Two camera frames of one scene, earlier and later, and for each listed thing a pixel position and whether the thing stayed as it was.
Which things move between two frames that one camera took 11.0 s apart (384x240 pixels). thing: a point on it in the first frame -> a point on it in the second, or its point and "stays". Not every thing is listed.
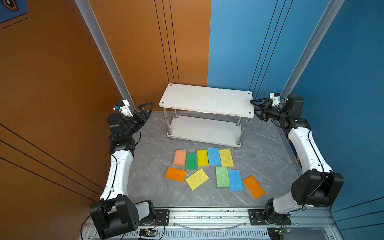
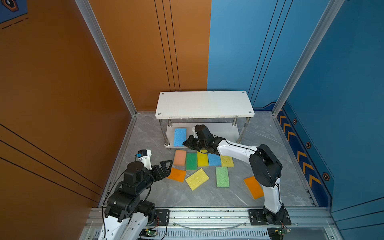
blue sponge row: x=214 y=157 stays
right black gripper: x=266 y=102 -> x=188 y=143
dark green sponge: x=191 y=161 stays
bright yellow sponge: x=202 y=158 stays
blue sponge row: x=235 y=181 -> x=180 y=136
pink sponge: x=179 y=157 stays
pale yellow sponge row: x=226 y=158 stays
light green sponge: x=222 y=176 stays
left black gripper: x=144 y=113 -> x=165 y=172
